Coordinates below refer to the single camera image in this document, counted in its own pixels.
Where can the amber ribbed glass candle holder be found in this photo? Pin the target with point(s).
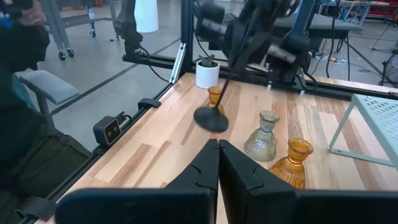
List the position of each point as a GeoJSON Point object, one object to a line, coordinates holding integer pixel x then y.
{"type": "Point", "coordinates": [289, 171]}
{"type": "Point", "coordinates": [213, 92]}

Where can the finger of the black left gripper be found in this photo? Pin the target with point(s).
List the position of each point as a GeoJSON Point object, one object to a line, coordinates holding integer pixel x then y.
{"type": "Point", "coordinates": [237, 60]}
{"type": "Point", "coordinates": [259, 46]}

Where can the person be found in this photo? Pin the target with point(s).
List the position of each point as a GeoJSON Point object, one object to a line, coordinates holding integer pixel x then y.
{"type": "Point", "coordinates": [28, 18]}

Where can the black floor fan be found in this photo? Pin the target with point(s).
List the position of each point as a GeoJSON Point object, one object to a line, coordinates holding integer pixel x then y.
{"type": "Point", "coordinates": [390, 70]}

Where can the small black table camera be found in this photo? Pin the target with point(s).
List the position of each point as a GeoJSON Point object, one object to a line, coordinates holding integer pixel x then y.
{"type": "Point", "coordinates": [107, 132]}

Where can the clear ribbed glass candle holder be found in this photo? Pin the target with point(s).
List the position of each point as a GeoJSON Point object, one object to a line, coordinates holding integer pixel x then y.
{"type": "Point", "coordinates": [261, 146]}

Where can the tall black candlestick holder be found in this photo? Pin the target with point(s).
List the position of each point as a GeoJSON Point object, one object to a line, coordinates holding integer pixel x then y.
{"type": "Point", "coordinates": [211, 119]}

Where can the white power strip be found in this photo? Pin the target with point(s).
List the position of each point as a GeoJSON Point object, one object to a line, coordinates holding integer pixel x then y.
{"type": "Point", "coordinates": [331, 59]}

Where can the black wrapped frame strut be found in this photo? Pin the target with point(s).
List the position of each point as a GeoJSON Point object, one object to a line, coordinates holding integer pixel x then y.
{"type": "Point", "coordinates": [129, 28]}

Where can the white angled frame brace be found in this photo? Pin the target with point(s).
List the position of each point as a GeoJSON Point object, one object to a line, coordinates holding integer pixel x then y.
{"type": "Point", "coordinates": [178, 62]}

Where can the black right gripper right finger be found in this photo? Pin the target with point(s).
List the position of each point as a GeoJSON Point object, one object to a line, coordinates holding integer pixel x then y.
{"type": "Point", "coordinates": [264, 202]}

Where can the white pot with succulent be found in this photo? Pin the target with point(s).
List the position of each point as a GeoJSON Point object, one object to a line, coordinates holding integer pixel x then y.
{"type": "Point", "coordinates": [206, 76]}

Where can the dark fabric bag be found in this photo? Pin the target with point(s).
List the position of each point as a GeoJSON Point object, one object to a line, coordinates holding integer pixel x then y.
{"type": "Point", "coordinates": [37, 155]}

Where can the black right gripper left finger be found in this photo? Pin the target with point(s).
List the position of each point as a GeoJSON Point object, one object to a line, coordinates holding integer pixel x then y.
{"type": "Point", "coordinates": [192, 199]}

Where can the black frame clip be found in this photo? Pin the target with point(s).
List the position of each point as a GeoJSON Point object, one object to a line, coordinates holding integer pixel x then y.
{"type": "Point", "coordinates": [35, 207]}
{"type": "Point", "coordinates": [149, 103]}

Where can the white round column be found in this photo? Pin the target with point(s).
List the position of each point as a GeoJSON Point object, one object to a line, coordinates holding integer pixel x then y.
{"type": "Point", "coordinates": [146, 15]}

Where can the grey metal cart with casters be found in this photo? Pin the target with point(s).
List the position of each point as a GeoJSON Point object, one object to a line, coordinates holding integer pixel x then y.
{"type": "Point", "coordinates": [57, 25]}

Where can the black workbench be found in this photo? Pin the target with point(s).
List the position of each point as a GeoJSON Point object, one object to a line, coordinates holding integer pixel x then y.
{"type": "Point", "coordinates": [326, 25]}

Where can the mint green perforated metal shelf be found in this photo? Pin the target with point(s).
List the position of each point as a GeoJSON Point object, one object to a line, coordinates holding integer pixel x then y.
{"type": "Point", "coordinates": [379, 118]}

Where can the grey padded stool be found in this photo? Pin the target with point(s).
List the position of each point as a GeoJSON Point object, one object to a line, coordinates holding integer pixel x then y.
{"type": "Point", "coordinates": [46, 85]}

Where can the red tool cabinet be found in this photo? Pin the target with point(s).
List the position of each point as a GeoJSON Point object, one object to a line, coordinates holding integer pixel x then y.
{"type": "Point", "coordinates": [381, 12]}

